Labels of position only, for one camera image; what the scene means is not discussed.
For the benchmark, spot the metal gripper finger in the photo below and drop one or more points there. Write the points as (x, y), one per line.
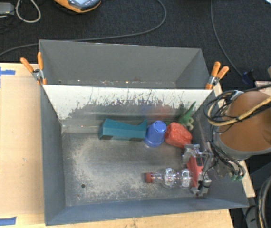
(204, 185)
(192, 149)

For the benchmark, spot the red flat plastic thing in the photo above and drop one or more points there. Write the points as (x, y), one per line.
(195, 168)

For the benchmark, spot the red toy pepper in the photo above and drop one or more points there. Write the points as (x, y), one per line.
(177, 134)

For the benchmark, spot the green toy dinosaur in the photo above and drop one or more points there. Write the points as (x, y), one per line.
(185, 119)

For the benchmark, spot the clear plastic bottle red cap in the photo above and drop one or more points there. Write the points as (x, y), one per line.
(171, 178)

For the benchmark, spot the blue plastic cup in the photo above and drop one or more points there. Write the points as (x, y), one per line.
(155, 133)

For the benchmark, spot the teal plastic wedge block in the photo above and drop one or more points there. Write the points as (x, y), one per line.
(119, 129)

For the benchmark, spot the grey metal bin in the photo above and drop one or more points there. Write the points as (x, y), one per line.
(116, 165)

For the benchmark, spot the brown cardboard board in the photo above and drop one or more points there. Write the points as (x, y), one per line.
(19, 139)

